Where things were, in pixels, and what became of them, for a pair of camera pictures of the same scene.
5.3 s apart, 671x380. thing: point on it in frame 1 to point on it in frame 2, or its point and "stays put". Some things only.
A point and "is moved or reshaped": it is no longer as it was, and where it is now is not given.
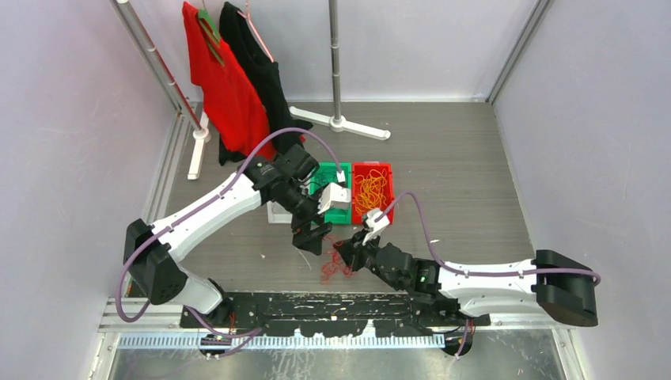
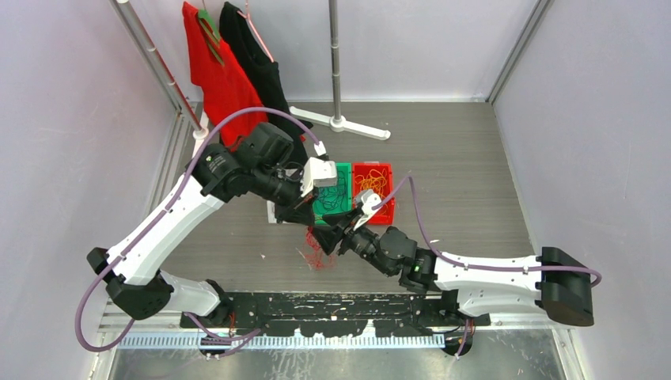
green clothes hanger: [210, 33] stays put
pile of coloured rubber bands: [329, 269] is moved or reshaped
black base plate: [328, 313] stays put
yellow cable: [371, 194] stays put
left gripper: [306, 238] to [299, 210]
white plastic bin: [276, 214] stays put
